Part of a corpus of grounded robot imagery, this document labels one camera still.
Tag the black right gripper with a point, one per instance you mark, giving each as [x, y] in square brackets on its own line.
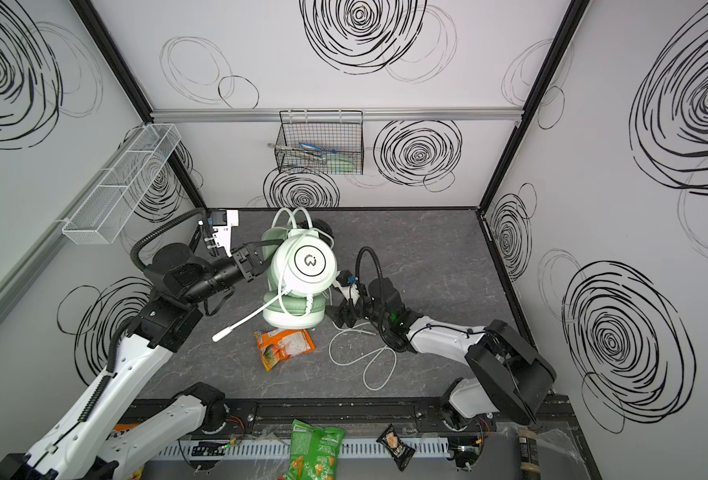
[360, 303]

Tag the dark bottle at edge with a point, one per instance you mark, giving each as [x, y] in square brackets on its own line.
[529, 455]

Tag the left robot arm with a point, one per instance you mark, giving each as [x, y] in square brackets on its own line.
[81, 445]

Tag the mint green headphones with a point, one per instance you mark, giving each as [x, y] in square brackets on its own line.
[299, 276]

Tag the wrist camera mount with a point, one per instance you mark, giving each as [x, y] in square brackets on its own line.
[222, 231]
[346, 283]

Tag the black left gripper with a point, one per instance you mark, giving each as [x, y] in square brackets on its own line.
[250, 262]

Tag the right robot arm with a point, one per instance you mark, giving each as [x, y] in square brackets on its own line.
[510, 377]

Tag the black wire basket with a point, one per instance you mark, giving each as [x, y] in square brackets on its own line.
[333, 129]

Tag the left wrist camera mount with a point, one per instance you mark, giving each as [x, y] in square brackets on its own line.
[222, 231]

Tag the blue item in basket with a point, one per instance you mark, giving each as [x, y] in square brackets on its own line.
[311, 148]

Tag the black gaming headphones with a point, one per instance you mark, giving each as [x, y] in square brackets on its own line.
[324, 230]

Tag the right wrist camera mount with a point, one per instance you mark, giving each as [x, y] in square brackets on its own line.
[346, 283]

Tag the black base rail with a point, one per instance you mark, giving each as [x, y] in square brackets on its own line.
[415, 414]

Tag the small dark snack packet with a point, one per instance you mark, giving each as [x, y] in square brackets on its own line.
[400, 452]

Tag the green chips bag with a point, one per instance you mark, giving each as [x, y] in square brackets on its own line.
[314, 452]

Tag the orange snack packet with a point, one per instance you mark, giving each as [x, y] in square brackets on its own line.
[279, 345]

